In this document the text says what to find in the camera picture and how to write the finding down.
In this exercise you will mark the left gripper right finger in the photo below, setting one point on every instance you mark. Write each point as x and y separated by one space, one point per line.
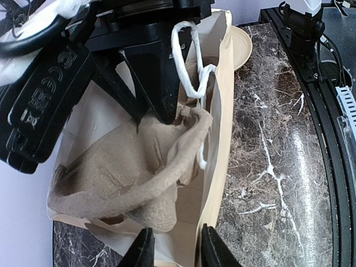
214 252

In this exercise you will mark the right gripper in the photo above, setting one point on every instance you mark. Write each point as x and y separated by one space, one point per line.
143 30

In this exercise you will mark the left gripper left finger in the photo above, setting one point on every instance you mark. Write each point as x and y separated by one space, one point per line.
141 252

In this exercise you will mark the brown paper bag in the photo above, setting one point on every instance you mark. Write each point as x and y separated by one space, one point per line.
181 246

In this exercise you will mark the cardboard cup carrier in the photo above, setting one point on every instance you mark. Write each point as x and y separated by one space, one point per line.
112 170

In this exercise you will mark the cream yellow plate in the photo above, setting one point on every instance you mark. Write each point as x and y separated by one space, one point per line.
242 46

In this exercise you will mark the black table front rail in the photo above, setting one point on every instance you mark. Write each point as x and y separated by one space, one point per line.
319 71

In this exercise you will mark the white slotted cable duct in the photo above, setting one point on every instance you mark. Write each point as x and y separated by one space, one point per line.
347 103

